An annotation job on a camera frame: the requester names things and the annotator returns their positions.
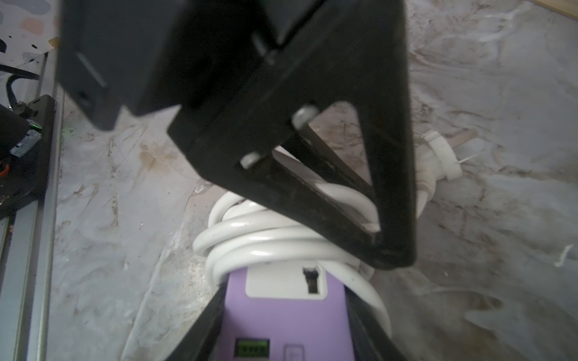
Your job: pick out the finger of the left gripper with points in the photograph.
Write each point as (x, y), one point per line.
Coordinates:
(228, 137)
(355, 51)

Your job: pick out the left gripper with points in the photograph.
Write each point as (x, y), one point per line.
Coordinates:
(151, 55)

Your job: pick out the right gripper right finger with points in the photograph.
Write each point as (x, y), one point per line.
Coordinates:
(370, 341)

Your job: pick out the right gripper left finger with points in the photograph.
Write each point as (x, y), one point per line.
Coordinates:
(201, 339)

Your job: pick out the purple power strip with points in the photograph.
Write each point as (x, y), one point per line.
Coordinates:
(285, 311)

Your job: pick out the wooden chessboard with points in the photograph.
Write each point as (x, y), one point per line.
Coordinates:
(568, 8)

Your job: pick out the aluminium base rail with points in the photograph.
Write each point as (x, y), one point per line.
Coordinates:
(27, 248)

